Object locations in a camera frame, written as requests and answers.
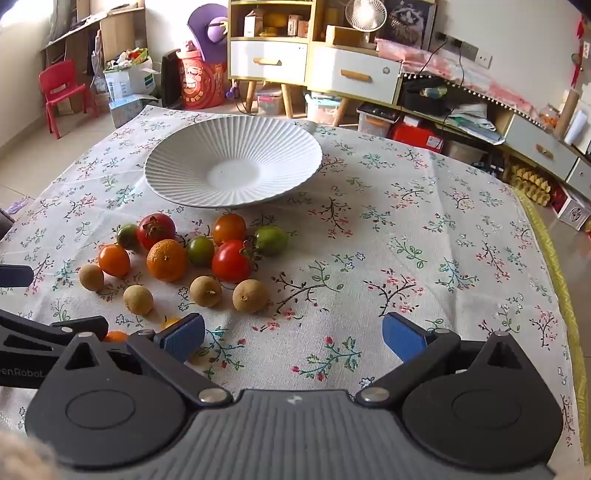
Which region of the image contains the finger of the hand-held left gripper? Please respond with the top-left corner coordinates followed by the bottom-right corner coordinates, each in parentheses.
top-left (0, 265), bottom-right (34, 288)
top-left (0, 308), bottom-right (109, 356)

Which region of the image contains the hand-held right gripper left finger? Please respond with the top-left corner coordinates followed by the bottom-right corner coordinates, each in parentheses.
top-left (55, 313), bottom-right (234, 409)

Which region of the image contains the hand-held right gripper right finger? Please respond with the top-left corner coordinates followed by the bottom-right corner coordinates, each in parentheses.
top-left (355, 312), bottom-right (539, 409)

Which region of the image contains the brown longan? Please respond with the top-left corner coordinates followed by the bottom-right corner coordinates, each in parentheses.
top-left (189, 275), bottom-right (223, 308)
top-left (78, 264), bottom-right (105, 292)
top-left (123, 285), bottom-right (154, 315)
top-left (232, 279), bottom-right (269, 313)

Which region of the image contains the orange tomato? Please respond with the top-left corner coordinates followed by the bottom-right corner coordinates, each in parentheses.
top-left (212, 213), bottom-right (247, 247)
top-left (97, 244), bottom-right (131, 278)

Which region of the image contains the red tomato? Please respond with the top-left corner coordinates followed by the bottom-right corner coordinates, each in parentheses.
top-left (211, 239), bottom-right (259, 283)
top-left (137, 213), bottom-right (177, 251)

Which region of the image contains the dark green tomato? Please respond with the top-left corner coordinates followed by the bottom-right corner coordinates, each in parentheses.
top-left (115, 224), bottom-right (140, 251)

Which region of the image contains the white ribbed plate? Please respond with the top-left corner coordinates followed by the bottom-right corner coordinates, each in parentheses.
top-left (143, 115), bottom-right (323, 208)

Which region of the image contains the purple cloth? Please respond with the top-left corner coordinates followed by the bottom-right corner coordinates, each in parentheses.
top-left (4, 196), bottom-right (34, 215)

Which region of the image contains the floral tablecloth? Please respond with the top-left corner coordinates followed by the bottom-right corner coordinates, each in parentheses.
top-left (0, 105), bottom-right (583, 462)

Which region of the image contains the cream fuzzy cloth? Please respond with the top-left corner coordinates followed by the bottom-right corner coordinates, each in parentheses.
top-left (0, 431), bottom-right (63, 480)

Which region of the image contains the red plastic chair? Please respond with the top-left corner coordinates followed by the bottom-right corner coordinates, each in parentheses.
top-left (39, 64), bottom-right (99, 139)

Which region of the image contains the beige plastic bin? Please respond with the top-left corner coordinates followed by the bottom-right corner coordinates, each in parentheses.
top-left (444, 137), bottom-right (488, 166)

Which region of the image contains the stack of yellow cartons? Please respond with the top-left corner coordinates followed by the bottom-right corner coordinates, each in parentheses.
top-left (507, 165), bottom-right (556, 206)

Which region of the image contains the red box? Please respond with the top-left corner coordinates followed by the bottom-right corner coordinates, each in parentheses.
top-left (392, 115), bottom-right (448, 154)

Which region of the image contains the light blue box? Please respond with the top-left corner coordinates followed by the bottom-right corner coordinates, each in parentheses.
top-left (108, 95), bottom-right (163, 129)

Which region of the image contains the white patterned box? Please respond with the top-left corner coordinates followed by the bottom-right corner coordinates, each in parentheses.
top-left (558, 194), bottom-right (591, 232)

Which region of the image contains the black lid storage box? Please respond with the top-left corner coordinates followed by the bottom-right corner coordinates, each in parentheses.
top-left (357, 102), bottom-right (403, 138)

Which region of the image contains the white cardboard box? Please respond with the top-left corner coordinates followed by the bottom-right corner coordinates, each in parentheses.
top-left (102, 47), bottom-right (158, 100)

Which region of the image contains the pile of papers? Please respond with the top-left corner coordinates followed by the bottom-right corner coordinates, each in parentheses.
top-left (444, 100), bottom-right (506, 145)

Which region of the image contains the black bag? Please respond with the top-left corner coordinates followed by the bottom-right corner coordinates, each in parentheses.
top-left (401, 75), bottom-right (452, 117)

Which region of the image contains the long wooden drawer cabinet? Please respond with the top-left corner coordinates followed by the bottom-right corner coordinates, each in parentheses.
top-left (399, 60), bottom-right (591, 197)

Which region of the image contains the blue lid storage box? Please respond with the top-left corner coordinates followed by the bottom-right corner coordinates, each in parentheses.
top-left (304, 91), bottom-right (345, 126)

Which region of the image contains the clear storage box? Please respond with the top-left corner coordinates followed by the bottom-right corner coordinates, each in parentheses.
top-left (255, 87), bottom-right (286, 117)

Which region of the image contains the black flat panel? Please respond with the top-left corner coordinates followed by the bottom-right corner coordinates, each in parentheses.
top-left (161, 48), bottom-right (185, 109)

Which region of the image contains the red printed drum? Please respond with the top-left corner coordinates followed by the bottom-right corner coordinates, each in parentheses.
top-left (177, 50), bottom-right (228, 110)

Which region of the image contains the clear jar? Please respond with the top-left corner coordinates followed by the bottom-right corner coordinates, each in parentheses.
top-left (537, 102), bottom-right (563, 131)

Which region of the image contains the light wooden shelf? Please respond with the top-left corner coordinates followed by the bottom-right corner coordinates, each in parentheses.
top-left (41, 0), bottom-right (148, 77)

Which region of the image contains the pink floral cloth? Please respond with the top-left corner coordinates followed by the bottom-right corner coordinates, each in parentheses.
top-left (375, 38), bottom-right (548, 127)

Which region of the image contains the low wooden drawer cabinet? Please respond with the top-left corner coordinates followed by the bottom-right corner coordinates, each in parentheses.
top-left (307, 39), bottom-right (403, 127)

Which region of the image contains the cardboard tube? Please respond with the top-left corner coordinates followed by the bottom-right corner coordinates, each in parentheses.
top-left (553, 87), bottom-right (581, 139)

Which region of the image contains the tall wooden shelf cabinet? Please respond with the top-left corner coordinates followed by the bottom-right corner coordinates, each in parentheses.
top-left (227, 0), bottom-right (318, 116)

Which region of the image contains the brown cardboard box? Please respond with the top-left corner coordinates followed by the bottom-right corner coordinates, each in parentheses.
top-left (325, 25), bottom-right (377, 49)

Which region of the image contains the purple plush toy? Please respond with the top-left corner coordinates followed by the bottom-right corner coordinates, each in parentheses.
top-left (187, 3), bottom-right (230, 62)

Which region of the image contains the framed cat picture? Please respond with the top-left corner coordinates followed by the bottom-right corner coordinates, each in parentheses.
top-left (383, 0), bottom-right (437, 50)

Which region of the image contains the small brown white carton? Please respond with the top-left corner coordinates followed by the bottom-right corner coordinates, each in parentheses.
top-left (243, 9), bottom-right (265, 36)

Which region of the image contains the white desk fan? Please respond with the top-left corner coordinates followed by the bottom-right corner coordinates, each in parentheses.
top-left (345, 0), bottom-right (387, 49)

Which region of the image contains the yellow shelf item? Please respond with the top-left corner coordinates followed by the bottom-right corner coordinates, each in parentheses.
top-left (259, 13), bottom-right (289, 38)

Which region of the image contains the wall socket with plugs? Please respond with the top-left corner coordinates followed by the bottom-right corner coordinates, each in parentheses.
top-left (435, 31), bottom-right (464, 51)

